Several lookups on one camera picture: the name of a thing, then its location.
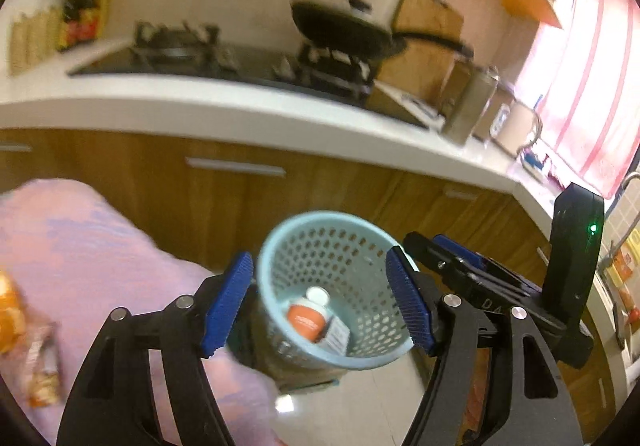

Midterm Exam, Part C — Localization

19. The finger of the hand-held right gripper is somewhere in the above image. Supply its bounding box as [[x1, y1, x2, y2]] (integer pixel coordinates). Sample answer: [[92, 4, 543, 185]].
[[433, 234, 541, 299], [402, 232, 506, 311]]

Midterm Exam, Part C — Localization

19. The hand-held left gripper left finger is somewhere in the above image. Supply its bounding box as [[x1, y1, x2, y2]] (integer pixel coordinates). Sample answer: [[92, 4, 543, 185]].
[[56, 252, 256, 446]]

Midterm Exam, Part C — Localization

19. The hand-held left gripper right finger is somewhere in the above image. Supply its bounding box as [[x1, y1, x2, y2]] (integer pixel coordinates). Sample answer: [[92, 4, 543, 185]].
[[385, 246, 586, 446]]

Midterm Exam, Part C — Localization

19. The small white carton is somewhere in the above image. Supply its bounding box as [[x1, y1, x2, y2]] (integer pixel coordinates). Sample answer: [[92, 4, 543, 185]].
[[320, 316, 351, 356]]

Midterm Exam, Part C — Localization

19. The orange bottle with white cap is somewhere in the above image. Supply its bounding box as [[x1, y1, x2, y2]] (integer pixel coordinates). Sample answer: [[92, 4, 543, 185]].
[[287, 287, 331, 342]]

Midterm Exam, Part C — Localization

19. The light blue perforated basket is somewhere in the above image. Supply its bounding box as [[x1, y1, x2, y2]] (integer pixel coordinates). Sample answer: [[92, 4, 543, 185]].
[[227, 211, 416, 389]]

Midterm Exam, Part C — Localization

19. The brown wrapper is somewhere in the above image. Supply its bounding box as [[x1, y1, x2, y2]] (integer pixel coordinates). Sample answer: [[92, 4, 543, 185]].
[[27, 323, 63, 408]]

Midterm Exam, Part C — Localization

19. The orange snack packet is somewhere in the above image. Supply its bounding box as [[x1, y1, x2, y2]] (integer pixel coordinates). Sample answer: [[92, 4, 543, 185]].
[[0, 268, 27, 354]]

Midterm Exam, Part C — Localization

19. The beige electric kettle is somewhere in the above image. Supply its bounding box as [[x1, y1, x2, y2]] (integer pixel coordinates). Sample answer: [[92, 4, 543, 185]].
[[475, 86, 544, 157]]

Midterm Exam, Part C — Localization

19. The pink floral cloth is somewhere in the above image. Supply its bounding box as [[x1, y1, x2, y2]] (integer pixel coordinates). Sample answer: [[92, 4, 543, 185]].
[[0, 178, 281, 446]]

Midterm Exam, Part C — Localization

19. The stainless steel canister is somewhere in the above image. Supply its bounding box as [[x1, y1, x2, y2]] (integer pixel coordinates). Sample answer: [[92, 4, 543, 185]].
[[442, 68, 501, 145]]

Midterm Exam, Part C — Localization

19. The wooden base cabinet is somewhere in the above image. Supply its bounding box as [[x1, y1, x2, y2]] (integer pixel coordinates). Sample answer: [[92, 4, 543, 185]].
[[0, 128, 616, 407]]

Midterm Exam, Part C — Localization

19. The pink striped curtain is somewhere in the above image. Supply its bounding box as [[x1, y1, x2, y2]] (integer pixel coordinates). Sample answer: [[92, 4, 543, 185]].
[[515, 0, 640, 199]]

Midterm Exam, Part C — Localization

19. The wooden cutting board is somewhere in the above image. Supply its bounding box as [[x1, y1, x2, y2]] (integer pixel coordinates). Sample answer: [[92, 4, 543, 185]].
[[375, 0, 463, 102]]

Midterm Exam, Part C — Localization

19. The black burner grate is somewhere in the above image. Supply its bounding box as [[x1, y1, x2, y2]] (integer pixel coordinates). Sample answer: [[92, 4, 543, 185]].
[[134, 22, 222, 67], [272, 43, 373, 100]]

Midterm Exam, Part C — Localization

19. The black glass gas hob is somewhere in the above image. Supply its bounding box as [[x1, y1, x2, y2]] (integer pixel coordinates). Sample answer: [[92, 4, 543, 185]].
[[67, 23, 431, 129]]

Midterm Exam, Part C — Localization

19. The black frying pan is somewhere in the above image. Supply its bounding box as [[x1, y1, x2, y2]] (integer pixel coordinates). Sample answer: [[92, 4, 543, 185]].
[[291, 0, 473, 65]]

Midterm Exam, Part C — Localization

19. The large dark sauce bottle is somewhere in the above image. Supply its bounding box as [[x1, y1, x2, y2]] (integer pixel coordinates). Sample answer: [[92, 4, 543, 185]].
[[57, 0, 114, 51]]

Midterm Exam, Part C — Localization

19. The beige utensil basket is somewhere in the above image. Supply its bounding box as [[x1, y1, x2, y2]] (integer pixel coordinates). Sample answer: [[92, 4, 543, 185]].
[[10, 8, 63, 76]]

